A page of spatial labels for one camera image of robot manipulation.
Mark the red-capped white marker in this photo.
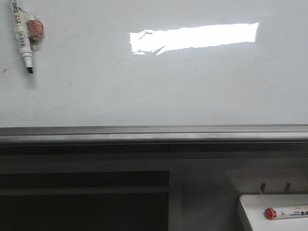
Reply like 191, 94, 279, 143
264, 205, 308, 220

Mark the white black-tipped whiteboard marker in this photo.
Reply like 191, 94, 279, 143
9, 0, 34, 74

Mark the dark cabinet panel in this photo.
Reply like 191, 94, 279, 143
0, 171, 169, 231

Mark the white whiteboard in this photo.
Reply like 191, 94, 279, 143
0, 0, 308, 128

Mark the red round magnet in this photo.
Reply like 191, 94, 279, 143
24, 12, 44, 43

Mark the right black tray hook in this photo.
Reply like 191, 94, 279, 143
284, 183, 291, 194

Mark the left black tray hook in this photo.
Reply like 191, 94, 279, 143
259, 183, 266, 194

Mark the white plastic tray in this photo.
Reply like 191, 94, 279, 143
238, 194, 308, 231

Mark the black tray hook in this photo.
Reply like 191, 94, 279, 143
259, 183, 266, 194
284, 183, 291, 194

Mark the grey aluminium marker ledge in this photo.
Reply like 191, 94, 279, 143
0, 124, 308, 146

